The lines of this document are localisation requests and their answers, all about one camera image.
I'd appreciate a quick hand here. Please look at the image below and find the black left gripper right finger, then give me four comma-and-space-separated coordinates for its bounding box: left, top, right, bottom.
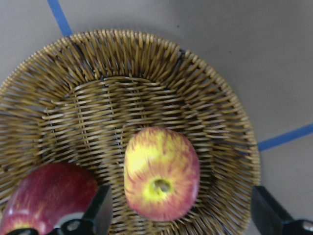
251, 186, 293, 235

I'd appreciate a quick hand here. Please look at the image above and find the woven wicker basket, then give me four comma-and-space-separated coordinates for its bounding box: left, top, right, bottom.
0, 29, 260, 235

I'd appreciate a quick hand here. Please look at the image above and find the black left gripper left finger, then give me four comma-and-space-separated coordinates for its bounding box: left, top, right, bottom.
82, 185, 113, 235

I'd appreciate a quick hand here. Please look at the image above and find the yellow red apple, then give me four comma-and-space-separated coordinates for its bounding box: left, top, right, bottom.
124, 127, 200, 222

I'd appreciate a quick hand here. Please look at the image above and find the dark red apple in basket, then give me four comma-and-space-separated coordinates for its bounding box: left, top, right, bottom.
0, 163, 98, 235

